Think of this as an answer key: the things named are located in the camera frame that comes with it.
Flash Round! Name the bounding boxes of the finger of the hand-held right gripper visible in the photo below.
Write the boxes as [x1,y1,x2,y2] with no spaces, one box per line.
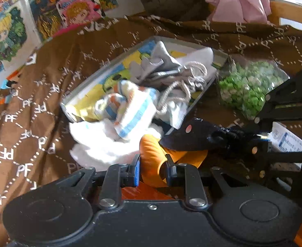
[254,64,302,137]
[251,137,302,178]

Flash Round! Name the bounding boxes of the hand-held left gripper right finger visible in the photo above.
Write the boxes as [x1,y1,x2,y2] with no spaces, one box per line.
[166,154,249,210]

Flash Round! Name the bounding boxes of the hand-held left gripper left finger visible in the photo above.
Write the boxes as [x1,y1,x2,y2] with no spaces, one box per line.
[56,154,141,210]

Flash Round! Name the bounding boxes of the orange cloth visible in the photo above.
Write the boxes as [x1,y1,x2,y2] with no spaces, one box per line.
[139,134,208,189]

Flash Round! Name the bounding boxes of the white muslin cloth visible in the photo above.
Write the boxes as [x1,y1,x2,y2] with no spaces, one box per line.
[69,120,165,171]

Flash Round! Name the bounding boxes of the grey drawstring pouch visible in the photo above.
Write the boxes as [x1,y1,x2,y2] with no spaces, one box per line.
[155,60,213,130]

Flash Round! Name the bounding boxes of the striped baby cloth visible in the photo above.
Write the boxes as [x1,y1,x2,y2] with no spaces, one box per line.
[94,79,160,142]

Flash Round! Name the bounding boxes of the grey shallow box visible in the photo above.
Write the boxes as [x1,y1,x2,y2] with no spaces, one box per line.
[60,36,230,137]

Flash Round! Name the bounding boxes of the grey white garment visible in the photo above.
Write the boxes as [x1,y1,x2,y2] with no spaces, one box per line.
[129,41,184,83]

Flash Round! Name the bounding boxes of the bag of green pieces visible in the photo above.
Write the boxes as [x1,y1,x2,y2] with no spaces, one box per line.
[216,57,290,121]

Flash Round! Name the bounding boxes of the pink garment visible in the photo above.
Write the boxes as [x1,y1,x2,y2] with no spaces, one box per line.
[202,0,273,24]

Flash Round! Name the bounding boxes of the brown printed blanket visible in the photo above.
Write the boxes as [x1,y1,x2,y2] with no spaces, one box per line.
[0,13,302,247]

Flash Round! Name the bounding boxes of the pink cartoon booklet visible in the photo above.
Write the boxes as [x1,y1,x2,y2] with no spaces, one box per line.
[56,0,103,28]

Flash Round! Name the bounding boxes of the blond cartoon child poster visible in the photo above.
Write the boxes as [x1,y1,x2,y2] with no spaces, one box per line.
[0,7,28,63]

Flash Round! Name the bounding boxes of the wooden bed rail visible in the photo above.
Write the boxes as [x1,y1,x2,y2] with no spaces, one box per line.
[268,0,302,29]

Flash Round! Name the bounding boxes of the cartoon posters on wall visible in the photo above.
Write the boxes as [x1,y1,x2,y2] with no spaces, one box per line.
[28,0,118,42]

